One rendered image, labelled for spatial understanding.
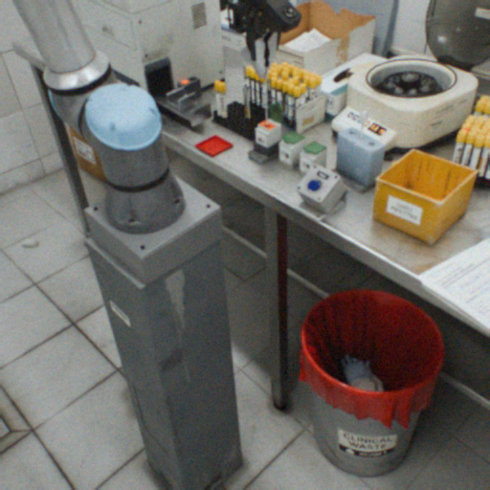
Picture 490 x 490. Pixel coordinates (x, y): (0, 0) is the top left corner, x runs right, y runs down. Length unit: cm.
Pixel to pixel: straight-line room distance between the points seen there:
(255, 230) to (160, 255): 109
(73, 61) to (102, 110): 11
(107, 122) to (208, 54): 77
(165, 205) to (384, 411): 76
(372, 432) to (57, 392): 105
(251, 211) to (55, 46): 131
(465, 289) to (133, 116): 63
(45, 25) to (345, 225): 65
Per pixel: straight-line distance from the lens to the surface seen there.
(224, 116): 151
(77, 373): 213
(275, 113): 137
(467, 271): 110
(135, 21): 153
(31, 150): 306
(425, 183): 126
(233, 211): 221
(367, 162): 124
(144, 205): 104
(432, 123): 140
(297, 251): 202
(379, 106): 139
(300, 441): 188
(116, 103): 100
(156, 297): 112
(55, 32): 104
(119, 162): 100
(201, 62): 169
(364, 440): 165
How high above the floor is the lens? 162
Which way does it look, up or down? 40 degrees down
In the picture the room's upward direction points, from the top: 4 degrees counter-clockwise
